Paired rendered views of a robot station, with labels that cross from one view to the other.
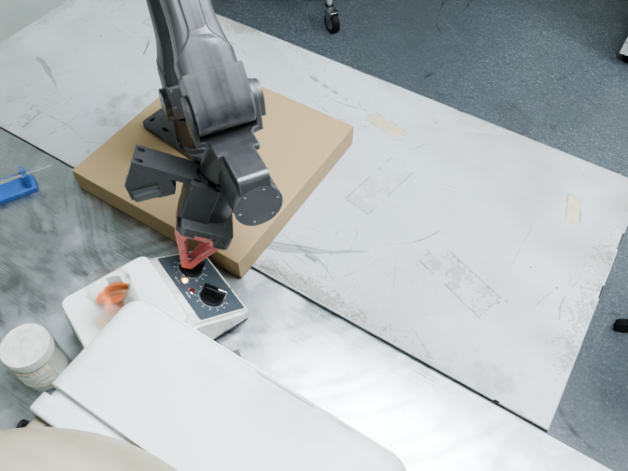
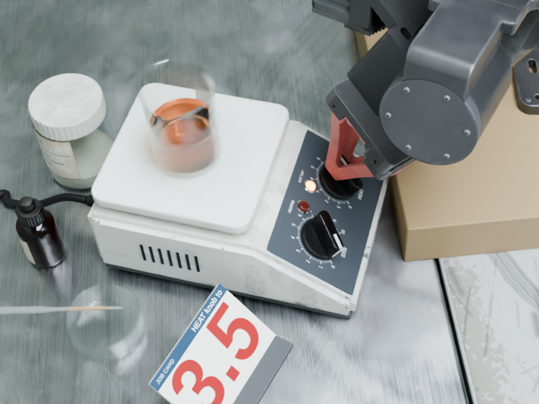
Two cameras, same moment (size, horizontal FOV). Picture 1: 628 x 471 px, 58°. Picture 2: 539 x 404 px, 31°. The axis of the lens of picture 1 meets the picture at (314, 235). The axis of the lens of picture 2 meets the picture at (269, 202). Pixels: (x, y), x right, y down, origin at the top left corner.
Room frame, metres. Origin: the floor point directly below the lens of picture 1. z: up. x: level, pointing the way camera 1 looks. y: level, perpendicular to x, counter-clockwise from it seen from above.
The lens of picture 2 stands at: (0.12, -0.18, 1.51)
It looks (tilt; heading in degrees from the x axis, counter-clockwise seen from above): 52 degrees down; 56
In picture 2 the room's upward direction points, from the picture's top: 4 degrees counter-clockwise
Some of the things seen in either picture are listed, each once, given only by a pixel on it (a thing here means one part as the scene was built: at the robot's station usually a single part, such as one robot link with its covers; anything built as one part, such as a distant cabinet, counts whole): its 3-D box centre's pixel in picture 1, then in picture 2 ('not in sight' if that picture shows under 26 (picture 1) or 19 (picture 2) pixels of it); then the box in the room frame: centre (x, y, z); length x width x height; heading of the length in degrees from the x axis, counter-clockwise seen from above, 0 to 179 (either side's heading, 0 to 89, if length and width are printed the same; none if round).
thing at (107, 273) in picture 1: (117, 299); (180, 123); (0.33, 0.23, 1.02); 0.06 x 0.05 x 0.08; 42
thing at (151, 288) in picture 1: (124, 310); (192, 154); (0.34, 0.24, 0.98); 0.12 x 0.12 x 0.01; 37
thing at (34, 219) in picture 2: not in sight; (36, 228); (0.22, 0.29, 0.93); 0.03 x 0.03 x 0.07
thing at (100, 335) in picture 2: not in sight; (105, 322); (0.22, 0.20, 0.91); 0.06 x 0.06 x 0.02
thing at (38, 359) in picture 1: (36, 358); (75, 133); (0.29, 0.35, 0.94); 0.06 x 0.06 x 0.08
